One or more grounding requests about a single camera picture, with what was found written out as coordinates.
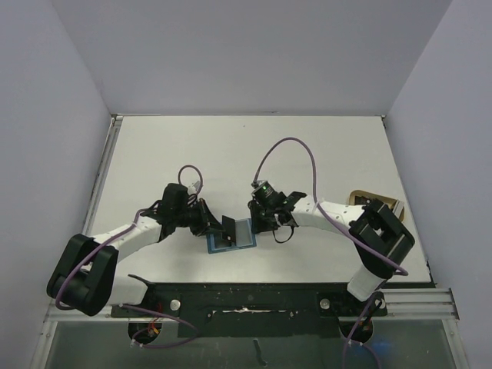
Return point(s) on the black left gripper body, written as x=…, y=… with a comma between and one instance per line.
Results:
x=194, y=217

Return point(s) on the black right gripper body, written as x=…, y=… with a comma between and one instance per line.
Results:
x=261, y=221

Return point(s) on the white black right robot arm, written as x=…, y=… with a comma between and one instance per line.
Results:
x=381, y=239

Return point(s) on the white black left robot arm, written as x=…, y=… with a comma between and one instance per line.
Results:
x=84, y=276

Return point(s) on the stack of credit cards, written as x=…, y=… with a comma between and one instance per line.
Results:
x=398, y=209

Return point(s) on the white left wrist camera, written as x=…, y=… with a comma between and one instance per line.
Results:
x=195, y=188

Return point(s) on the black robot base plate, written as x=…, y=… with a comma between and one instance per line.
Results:
x=254, y=310

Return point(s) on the aluminium left side rail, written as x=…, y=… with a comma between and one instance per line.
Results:
x=101, y=175

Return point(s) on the aluminium rail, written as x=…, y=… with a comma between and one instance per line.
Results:
x=419, y=331
x=101, y=175

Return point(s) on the aluminium front rail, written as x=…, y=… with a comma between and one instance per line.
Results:
x=419, y=331

